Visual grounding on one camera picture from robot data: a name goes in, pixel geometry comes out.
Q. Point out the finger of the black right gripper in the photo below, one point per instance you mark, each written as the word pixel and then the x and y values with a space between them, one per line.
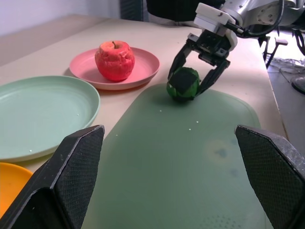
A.
pixel 212 78
pixel 182 81

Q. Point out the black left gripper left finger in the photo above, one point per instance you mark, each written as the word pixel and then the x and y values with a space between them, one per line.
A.
pixel 59 181

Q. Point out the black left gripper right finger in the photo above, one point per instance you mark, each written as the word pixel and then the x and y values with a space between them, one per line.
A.
pixel 274 171

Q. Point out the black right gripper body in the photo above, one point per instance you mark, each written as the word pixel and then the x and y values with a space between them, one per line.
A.
pixel 212 47

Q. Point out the green round vegetable toy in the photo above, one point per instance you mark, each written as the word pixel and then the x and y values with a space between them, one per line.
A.
pixel 196 82

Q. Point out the pink plate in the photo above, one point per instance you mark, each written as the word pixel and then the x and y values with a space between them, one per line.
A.
pixel 145 64

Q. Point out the orange plate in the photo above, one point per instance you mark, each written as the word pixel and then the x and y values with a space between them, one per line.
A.
pixel 10 183

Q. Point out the green plate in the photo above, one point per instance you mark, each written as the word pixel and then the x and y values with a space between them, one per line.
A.
pixel 40 114

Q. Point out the black rounded robot torso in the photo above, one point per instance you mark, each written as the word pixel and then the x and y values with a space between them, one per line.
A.
pixel 171 10

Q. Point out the black metal stand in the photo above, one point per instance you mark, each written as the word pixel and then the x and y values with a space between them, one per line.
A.
pixel 274 45

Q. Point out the red apple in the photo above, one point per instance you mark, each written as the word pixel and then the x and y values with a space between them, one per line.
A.
pixel 114 62

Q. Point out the green cutting mat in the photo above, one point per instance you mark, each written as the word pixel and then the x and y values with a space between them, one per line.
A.
pixel 166 167

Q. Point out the dark round floor base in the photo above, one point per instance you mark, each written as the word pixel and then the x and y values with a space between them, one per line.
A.
pixel 299 83

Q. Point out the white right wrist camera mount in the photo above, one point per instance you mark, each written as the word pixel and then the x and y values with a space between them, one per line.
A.
pixel 208 15

